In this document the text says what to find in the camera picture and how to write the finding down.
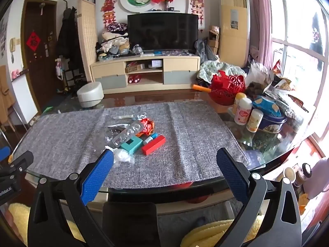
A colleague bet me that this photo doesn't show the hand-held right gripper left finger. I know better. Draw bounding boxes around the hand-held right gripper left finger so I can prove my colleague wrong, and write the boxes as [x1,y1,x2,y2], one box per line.
[27,149,115,247]

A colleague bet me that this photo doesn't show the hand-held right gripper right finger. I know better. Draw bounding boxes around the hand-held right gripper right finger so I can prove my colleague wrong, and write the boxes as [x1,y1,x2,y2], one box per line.
[216,148,302,247]

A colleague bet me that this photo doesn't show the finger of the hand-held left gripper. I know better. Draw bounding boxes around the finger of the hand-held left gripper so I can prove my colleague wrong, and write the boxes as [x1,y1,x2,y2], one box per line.
[0,146,11,164]
[0,150,34,183]

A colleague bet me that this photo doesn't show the white tissue wad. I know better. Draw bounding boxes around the white tissue wad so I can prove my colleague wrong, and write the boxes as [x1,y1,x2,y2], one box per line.
[104,145,135,164]

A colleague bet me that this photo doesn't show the silver blister pack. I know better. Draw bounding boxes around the silver blister pack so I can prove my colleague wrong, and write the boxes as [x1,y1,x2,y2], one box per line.
[110,122,142,148]

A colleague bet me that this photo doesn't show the teal small box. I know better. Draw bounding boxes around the teal small box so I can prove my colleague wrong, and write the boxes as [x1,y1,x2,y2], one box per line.
[120,136,143,153]

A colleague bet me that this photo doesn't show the dark grey waste bin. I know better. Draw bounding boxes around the dark grey waste bin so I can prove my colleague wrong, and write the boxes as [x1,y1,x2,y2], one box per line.
[102,201,161,247]

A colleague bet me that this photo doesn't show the red rectangular box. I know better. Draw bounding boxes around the red rectangular box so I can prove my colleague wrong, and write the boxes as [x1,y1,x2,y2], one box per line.
[141,135,166,156]

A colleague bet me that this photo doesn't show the blue-capped glue stick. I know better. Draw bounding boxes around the blue-capped glue stick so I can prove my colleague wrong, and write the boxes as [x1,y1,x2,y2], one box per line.
[142,133,158,144]

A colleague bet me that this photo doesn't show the orange foil wrapper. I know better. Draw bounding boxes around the orange foil wrapper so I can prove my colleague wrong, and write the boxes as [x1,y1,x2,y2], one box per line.
[137,118,156,137]

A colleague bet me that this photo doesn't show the grey woven table mat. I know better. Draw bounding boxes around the grey woven table mat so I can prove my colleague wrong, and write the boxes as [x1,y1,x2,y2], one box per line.
[12,100,251,188]

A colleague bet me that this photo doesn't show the paper cup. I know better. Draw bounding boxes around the paper cup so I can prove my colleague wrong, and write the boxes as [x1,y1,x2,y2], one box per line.
[283,167,295,183]

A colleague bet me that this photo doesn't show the white board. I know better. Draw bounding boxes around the white board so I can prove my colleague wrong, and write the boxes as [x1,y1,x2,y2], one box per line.
[10,69,39,126]

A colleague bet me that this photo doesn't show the brown hanging coat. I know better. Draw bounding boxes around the brown hanging coat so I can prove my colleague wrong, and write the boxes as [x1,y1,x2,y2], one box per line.
[0,65,16,124]

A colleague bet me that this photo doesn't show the white bottle yellow label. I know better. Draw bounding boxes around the white bottle yellow label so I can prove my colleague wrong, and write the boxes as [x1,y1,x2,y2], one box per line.
[246,109,264,133]

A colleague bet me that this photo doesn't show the white bottle pink label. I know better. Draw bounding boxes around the white bottle pink label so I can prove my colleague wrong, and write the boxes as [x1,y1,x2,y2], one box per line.
[234,98,253,125]

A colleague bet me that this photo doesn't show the blue cookie tin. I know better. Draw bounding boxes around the blue cookie tin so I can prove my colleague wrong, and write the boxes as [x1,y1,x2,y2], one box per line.
[257,113,288,135]

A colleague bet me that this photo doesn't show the glass jar dark lid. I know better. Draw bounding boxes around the glass jar dark lid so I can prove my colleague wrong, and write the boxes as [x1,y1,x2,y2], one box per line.
[295,163,312,188]

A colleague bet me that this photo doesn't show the white bottle yellow lid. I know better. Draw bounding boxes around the white bottle yellow lid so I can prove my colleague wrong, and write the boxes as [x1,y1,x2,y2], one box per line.
[233,93,251,115]

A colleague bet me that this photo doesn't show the blue snack packet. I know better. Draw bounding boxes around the blue snack packet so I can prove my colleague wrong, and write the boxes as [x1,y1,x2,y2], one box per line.
[252,96,282,117]

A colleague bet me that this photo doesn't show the white round appliance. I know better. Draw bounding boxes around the white round appliance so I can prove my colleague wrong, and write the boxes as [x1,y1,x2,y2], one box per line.
[76,82,104,108]

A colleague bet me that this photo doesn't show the pale purple kettle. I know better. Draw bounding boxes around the pale purple kettle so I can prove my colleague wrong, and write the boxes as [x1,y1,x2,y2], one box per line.
[307,157,329,200]

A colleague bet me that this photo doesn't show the brown wooden door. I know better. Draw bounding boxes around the brown wooden door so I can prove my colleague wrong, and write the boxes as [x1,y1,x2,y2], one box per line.
[21,0,58,114]

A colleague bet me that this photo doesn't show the red plastic basket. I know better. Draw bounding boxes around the red plastic basket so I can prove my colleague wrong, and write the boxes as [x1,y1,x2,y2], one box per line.
[208,70,247,106]

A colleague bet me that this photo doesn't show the pink white toy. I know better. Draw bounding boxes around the pink white toy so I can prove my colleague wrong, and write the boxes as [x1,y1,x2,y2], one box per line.
[54,58,65,76]

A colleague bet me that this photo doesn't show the pile of plastic bags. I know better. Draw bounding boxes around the pile of plastic bags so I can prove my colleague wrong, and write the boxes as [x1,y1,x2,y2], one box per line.
[245,59,309,114]

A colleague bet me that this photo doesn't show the floral cloth bundle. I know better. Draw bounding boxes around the floral cloth bundle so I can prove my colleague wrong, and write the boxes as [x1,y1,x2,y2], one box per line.
[197,61,246,85]

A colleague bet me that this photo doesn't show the red diamond door sign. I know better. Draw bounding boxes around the red diamond door sign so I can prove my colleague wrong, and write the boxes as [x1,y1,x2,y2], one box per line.
[26,31,42,47]

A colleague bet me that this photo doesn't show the beige television cabinet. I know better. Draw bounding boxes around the beige television cabinet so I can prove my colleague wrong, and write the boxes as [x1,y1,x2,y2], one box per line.
[90,54,201,94]

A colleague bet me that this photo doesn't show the black hanging coat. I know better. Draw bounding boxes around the black hanging coat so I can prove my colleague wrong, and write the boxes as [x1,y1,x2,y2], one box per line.
[57,6,83,65]

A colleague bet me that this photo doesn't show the beige standing air conditioner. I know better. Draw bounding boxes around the beige standing air conditioner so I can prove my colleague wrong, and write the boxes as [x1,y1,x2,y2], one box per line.
[218,0,250,67]

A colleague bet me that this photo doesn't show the woven folding screen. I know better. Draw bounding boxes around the woven folding screen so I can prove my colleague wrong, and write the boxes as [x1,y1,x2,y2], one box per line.
[77,0,99,83]

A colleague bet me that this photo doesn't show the pile of clothes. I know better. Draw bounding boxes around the pile of clothes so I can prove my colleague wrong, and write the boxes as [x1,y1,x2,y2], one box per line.
[96,23,130,57]

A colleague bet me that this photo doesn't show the large window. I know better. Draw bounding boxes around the large window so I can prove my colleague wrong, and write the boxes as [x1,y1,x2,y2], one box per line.
[267,0,329,139]

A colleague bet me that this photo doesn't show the stacked cardboard boxes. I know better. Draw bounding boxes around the stacked cardboard boxes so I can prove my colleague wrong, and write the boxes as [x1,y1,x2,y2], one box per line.
[208,26,220,54]

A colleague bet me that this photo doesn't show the purple curtain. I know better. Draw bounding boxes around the purple curtain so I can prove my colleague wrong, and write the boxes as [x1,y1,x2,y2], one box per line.
[247,0,273,69]

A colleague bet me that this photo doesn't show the black television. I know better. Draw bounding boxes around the black television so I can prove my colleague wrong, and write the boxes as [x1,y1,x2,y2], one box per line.
[127,13,199,53]

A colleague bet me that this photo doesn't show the red fish hanging ornament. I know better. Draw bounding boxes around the red fish hanging ornament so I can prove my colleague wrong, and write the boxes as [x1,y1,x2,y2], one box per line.
[101,0,117,27]

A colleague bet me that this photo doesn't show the red tasselled hanging ornament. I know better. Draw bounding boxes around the red tasselled hanging ornament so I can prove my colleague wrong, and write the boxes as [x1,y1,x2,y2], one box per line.
[189,0,205,26]

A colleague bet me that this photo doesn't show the orange-handled tool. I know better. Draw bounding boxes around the orange-handled tool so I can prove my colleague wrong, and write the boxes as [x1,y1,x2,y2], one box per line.
[192,84,212,93]

